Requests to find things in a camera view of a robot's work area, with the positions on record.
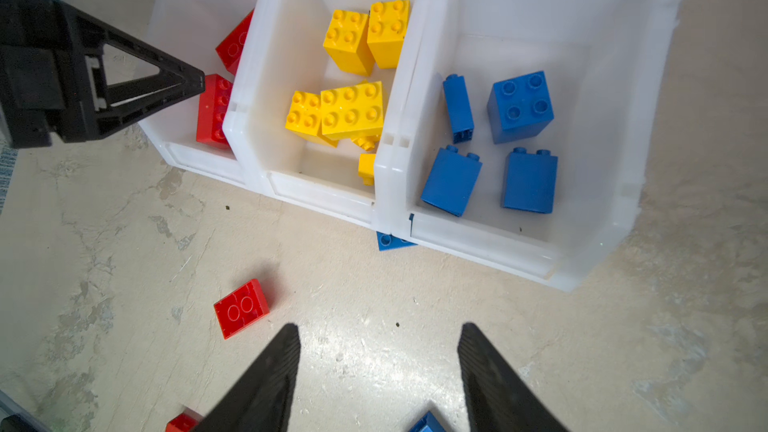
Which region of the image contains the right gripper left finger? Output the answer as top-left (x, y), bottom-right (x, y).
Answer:
top-left (194, 323), bottom-right (301, 432)

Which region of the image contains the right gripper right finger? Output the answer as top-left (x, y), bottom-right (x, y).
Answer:
top-left (457, 322), bottom-right (566, 431)

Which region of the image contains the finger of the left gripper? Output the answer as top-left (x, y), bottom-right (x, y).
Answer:
top-left (1, 0), bottom-right (188, 149)

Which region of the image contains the small red lego bottom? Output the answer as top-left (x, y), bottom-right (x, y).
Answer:
top-left (165, 408), bottom-right (203, 432)

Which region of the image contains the red lego cluster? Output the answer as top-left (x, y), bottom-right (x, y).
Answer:
top-left (214, 279), bottom-right (270, 340)

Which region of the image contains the large red lego bottom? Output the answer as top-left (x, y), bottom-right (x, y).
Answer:
top-left (196, 74), bottom-right (232, 150)

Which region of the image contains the large red lego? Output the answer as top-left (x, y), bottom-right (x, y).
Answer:
top-left (196, 74), bottom-right (232, 150)
top-left (216, 12), bottom-right (253, 75)

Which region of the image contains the large red lego top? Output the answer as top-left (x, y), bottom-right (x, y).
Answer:
top-left (216, 12), bottom-right (253, 75)

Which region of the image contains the small blue lego top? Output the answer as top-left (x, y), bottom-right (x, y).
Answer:
top-left (501, 147), bottom-right (558, 214)

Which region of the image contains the small blue lego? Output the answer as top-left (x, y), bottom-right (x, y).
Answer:
top-left (501, 147), bottom-right (558, 214)
top-left (376, 232), bottom-right (415, 251)

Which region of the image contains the small yellow lego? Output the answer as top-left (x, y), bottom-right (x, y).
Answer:
top-left (358, 154), bottom-right (376, 186)

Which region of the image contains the yellow lego cluster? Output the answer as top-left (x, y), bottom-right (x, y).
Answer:
top-left (351, 135), bottom-right (380, 152)

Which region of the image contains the yellow studded lego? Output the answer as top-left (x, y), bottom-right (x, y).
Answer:
top-left (320, 81), bottom-right (386, 140)

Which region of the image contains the yellow lego hollow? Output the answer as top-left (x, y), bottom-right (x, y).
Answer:
top-left (367, 0), bottom-right (410, 69)

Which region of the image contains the left white bin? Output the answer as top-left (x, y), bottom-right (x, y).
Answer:
top-left (139, 0), bottom-right (257, 187)

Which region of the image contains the white bin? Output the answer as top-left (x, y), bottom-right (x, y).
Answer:
top-left (224, 0), bottom-right (430, 230)
top-left (376, 0), bottom-right (682, 291)
top-left (139, 0), bottom-right (257, 187)

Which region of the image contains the small blue lego by bins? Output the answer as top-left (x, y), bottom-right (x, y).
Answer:
top-left (376, 232), bottom-right (415, 251)

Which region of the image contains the middle white bin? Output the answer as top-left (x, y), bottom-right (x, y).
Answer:
top-left (224, 0), bottom-right (430, 230)

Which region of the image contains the right white bin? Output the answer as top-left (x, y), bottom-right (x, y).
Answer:
top-left (376, 0), bottom-right (682, 291)

